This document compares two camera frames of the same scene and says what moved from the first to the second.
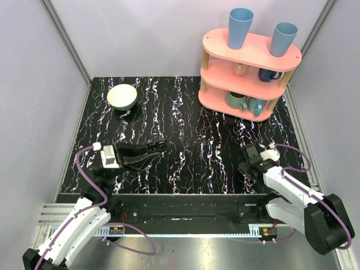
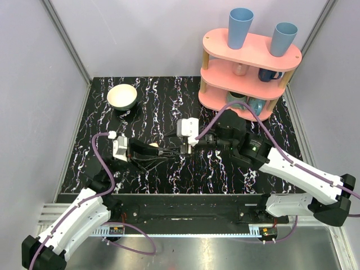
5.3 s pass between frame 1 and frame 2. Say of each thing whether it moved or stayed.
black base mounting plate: stayed
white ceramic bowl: stayed
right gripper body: moved
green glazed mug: stayed
